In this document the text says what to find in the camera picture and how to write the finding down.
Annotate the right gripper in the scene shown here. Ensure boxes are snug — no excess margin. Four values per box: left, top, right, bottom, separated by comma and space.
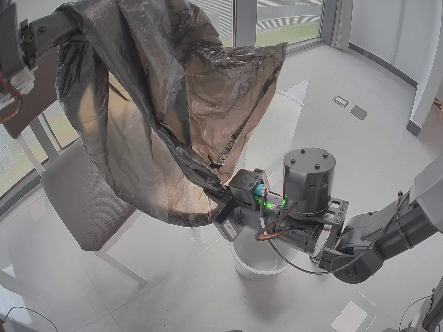
214, 194, 284, 243

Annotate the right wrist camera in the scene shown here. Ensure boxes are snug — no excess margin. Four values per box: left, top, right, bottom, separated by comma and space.
228, 168, 269, 211

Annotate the white trash bin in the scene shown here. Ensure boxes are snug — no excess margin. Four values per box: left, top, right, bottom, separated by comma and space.
230, 234, 291, 280

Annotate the beige curtain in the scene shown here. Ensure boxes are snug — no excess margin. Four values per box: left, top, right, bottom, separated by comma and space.
332, 0, 354, 51

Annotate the grey chair with white legs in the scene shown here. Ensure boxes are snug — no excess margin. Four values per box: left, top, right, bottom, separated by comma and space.
0, 44, 149, 285

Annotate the black plastic bag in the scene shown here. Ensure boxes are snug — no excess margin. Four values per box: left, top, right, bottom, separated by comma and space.
55, 0, 288, 227

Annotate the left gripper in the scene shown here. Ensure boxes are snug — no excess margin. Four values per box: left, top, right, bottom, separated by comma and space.
0, 0, 85, 94

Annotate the black cable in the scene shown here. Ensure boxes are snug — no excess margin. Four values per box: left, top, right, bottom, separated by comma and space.
273, 241, 372, 274
6, 306, 57, 332

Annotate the window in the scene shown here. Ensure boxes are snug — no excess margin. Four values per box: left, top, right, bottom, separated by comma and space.
0, 0, 341, 200

